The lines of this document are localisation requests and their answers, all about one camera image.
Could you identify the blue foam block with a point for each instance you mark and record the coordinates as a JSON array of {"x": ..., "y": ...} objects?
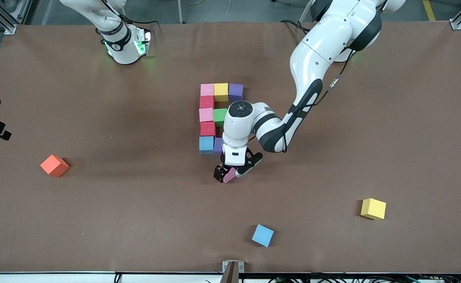
[
  {"x": 206, "y": 145},
  {"x": 262, "y": 236}
]

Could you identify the yellow foam block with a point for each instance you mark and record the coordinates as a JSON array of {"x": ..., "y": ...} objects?
[
  {"x": 221, "y": 92},
  {"x": 373, "y": 208}
]

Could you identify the pink foam block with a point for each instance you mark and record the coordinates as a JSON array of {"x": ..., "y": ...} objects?
[
  {"x": 230, "y": 176},
  {"x": 206, "y": 115},
  {"x": 207, "y": 90}
]

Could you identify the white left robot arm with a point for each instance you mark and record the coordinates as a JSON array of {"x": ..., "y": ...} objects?
[{"x": 325, "y": 43}]

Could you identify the orange foam block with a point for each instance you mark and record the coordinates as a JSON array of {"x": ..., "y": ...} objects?
[{"x": 54, "y": 165}]

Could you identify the metal table bracket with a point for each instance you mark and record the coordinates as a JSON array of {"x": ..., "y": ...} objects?
[{"x": 233, "y": 271}]

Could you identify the purple foam block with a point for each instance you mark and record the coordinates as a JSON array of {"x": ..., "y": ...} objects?
[
  {"x": 235, "y": 92},
  {"x": 218, "y": 146}
]

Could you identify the red foam block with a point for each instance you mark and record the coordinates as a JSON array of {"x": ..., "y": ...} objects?
[
  {"x": 208, "y": 129},
  {"x": 207, "y": 102}
]

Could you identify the green foam block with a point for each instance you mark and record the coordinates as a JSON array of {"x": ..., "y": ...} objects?
[{"x": 219, "y": 116}]

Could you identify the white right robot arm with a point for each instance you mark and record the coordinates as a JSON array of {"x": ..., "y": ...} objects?
[{"x": 122, "y": 51}]

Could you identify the thin metal pole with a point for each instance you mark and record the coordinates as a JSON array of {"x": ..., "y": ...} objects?
[{"x": 180, "y": 11}]

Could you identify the brown table cover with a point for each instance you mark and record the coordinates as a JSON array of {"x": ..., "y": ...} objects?
[{"x": 96, "y": 118}]

